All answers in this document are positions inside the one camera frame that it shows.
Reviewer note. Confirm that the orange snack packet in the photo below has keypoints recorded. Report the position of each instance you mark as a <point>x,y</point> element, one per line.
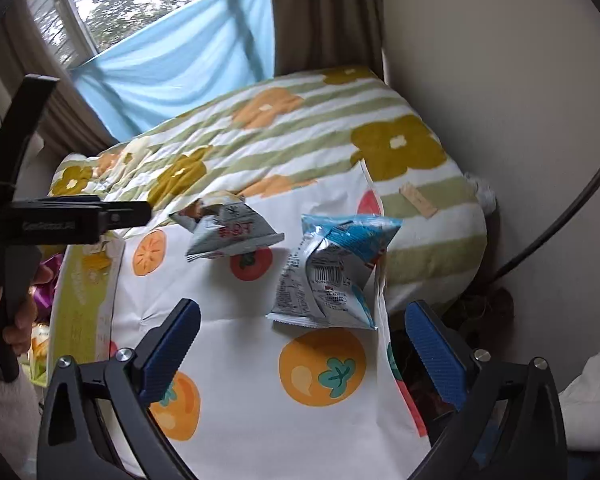
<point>40,347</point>

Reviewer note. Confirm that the grey crumpled cloth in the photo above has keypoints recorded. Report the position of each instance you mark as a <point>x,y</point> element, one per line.
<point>485,192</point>

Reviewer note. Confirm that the purple snack packet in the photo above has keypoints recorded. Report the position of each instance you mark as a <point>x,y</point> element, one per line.
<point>45,292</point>

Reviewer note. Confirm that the silver snack packet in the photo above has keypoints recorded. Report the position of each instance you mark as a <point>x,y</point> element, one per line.
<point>235,235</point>

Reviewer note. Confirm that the beige fabric label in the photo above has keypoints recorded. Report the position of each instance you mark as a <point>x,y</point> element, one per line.
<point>419,200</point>

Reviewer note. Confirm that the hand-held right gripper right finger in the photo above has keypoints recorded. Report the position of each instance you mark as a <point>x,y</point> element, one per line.
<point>435,350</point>

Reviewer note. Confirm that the light blue curtain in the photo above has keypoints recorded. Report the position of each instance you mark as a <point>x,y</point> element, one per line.
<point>180,60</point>

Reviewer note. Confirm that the person's left hand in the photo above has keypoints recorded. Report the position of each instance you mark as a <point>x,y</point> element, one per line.
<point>27,315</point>

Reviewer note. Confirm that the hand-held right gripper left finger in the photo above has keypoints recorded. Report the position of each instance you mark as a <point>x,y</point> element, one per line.
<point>172,345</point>

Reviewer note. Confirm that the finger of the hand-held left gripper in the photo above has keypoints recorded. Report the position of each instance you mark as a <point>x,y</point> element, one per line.
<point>125,215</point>

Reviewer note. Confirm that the blue snack packet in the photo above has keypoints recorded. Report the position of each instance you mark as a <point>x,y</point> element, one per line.
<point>330,270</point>

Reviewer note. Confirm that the flower striped blanket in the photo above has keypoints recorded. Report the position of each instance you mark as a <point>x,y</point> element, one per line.
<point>305,135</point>

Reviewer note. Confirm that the green cardboard box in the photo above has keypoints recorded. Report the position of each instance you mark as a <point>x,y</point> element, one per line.
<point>85,300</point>

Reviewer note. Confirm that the white fruit print cloth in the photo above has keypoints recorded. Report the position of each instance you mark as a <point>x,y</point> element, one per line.
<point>240,360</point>

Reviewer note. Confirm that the brown curtain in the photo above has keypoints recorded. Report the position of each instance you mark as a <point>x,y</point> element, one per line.
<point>65,105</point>
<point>325,15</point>

